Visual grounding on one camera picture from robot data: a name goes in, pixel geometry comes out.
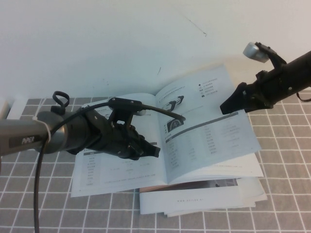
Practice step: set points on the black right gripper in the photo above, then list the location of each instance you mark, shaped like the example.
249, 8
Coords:
264, 92

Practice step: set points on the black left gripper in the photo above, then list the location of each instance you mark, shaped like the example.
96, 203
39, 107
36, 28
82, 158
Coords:
121, 140

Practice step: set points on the white product catalogue book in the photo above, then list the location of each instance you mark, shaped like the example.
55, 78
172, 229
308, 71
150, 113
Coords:
206, 145

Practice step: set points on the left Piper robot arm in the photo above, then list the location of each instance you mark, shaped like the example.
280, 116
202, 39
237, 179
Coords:
24, 136

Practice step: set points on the booklet with photo cover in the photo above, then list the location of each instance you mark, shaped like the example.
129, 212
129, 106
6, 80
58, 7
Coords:
206, 185

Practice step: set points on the white booklet with web address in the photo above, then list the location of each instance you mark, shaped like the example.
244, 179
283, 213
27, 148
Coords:
189, 204

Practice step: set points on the grey white-checked tablecloth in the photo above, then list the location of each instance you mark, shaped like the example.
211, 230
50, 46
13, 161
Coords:
286, 157

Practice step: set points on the thin white booklet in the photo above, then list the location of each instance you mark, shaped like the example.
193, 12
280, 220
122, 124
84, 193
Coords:
209, 212

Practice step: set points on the thick white booklet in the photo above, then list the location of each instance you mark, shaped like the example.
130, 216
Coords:
252, 191

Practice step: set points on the beige box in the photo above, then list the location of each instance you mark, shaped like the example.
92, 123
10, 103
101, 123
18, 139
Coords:
4, 109

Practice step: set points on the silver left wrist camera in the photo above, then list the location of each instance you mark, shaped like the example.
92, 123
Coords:
141, 112

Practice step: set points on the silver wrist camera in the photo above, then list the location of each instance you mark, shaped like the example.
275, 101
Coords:
141, 112
253, 52

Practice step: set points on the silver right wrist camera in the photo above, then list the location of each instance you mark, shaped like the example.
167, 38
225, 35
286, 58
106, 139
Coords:
253, 52

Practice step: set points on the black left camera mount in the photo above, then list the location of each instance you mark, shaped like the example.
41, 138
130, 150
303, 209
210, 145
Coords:
124, 104

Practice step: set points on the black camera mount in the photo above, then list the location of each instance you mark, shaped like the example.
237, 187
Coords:
277, 60
124, 104

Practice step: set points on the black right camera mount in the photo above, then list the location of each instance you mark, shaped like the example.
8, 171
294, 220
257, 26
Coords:
277, 60

